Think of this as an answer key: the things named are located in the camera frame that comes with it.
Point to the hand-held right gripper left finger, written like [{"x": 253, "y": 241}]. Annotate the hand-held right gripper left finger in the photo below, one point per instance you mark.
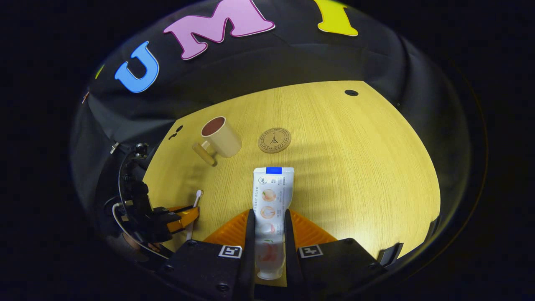
[{"x": 250, "y": 259}]

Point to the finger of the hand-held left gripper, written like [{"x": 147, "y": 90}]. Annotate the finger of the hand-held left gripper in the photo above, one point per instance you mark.
[{"x": 186, "y": 219}]

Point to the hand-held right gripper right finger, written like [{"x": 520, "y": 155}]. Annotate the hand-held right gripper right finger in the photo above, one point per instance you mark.
[{"x": 292, "y": 263}]

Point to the white toothbrush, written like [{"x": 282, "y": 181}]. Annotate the white toothbrush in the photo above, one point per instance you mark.
[{"x": 198, "y": 196}]

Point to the white toothpaste tube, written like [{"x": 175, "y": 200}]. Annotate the white toothpaste tube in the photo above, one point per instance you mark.
[{"x": 273, "y": 196}]

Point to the round cork coaster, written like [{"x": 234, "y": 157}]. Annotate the round cork coaster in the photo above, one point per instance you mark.
[{"x": 274, "y": 140}]

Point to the light wooden desktop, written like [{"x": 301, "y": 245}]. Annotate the light wooden desktop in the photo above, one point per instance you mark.
[{"x": 355, "y": 167}]

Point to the silver metal clip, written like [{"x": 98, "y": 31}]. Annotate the silver metal clip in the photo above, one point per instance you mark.
[{"x": 113, "y": 147}]

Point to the copper metal clip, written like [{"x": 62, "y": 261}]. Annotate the copper metal clip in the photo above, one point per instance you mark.
[{"x": 85, "y": 97}]

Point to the black backdrop cloth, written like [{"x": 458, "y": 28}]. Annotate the black backdrop cloth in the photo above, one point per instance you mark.
[{"x": 250, "y": 62}]

